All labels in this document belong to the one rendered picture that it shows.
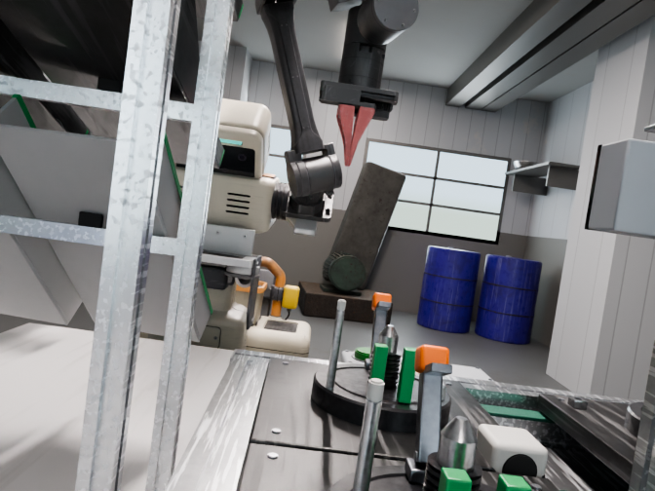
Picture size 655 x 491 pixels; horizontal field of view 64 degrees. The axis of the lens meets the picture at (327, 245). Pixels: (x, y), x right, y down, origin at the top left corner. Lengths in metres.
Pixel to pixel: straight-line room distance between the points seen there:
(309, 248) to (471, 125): 2.83
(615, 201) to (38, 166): 0.46
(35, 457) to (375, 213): 6.47
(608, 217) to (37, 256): 0.53
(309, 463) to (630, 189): 0.31
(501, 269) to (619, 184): 6.10
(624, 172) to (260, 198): 0.88
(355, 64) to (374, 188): 6.27
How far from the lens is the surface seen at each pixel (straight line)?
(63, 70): 0.54
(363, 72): 0.72
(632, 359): 4.88
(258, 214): 1.21
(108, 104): 0.52
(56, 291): 0.65
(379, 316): 0.61
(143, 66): 0.33
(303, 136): 1.11
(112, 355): 0.34
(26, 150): 0.50
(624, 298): 4.75
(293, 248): 7.41
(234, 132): 1.16
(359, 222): 6.92
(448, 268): 6.48
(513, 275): 6.52
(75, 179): 0.50
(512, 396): 0.75
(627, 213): 0.46
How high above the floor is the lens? 1.15
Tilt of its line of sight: 3 degrees down
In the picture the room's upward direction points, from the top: 8 degrees clockwise
